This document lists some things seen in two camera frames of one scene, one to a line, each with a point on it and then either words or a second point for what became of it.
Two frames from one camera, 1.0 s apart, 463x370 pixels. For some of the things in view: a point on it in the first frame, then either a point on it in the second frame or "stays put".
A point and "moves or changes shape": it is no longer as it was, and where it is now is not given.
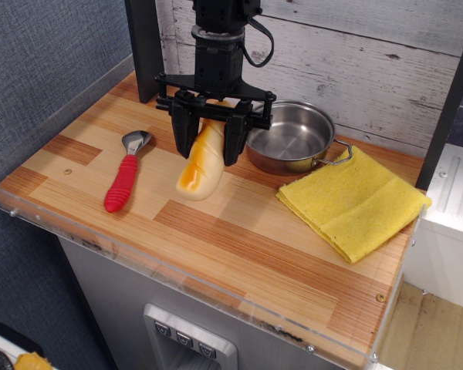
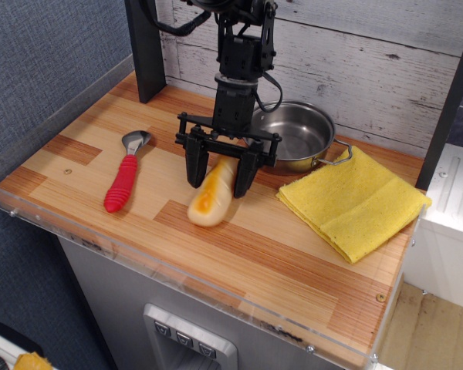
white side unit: (444, 259) stays put
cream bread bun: (201, 175) moves or changes shape
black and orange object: (5, 349) stays put
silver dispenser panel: (178, 343) stays put
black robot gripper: (217, 77) → (230, 129)
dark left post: (146, 46) stays put
